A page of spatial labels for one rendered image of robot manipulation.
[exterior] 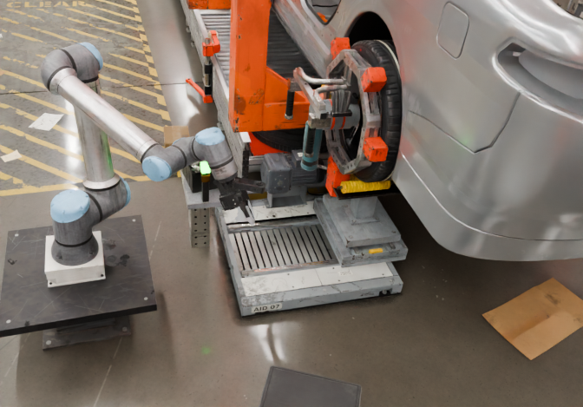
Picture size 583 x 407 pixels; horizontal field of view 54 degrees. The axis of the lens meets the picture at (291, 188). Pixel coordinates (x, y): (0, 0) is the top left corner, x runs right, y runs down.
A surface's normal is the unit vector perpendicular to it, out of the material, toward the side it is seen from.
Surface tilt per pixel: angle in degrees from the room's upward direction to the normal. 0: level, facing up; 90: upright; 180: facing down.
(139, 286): 0
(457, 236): 93
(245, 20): 90
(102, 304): 0
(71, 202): 3
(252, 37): 90
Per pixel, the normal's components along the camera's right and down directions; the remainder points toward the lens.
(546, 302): 0.12, -0.81
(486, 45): -0.96, 0.09
